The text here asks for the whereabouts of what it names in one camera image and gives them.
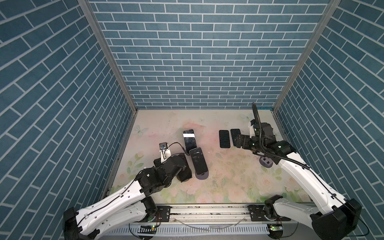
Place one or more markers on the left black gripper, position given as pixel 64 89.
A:
pixel 158 163

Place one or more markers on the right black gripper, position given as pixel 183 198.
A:
pixel 245 144

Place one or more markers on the purple-edged phone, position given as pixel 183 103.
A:
pixel 198 160

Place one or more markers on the black phone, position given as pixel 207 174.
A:
pixel 234 135
pixel 185 174
pixel 190 140
pixel 224 139

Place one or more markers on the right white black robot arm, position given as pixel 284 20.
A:
pixel 333 217

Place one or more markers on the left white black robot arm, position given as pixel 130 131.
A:
pixel 132 203

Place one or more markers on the purple-grey phone stand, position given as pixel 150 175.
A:
pixel 202 176

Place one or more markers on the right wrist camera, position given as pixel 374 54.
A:
pixel 252 131

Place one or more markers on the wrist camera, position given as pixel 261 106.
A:
pixel 252 131
pixel 165 151

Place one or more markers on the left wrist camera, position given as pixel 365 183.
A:
pixel 165 151

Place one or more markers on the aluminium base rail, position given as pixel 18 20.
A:
pixel 233 213

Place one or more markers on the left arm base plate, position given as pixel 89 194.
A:
pixel 162 215

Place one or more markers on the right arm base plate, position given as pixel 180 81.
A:
pixel 259 213

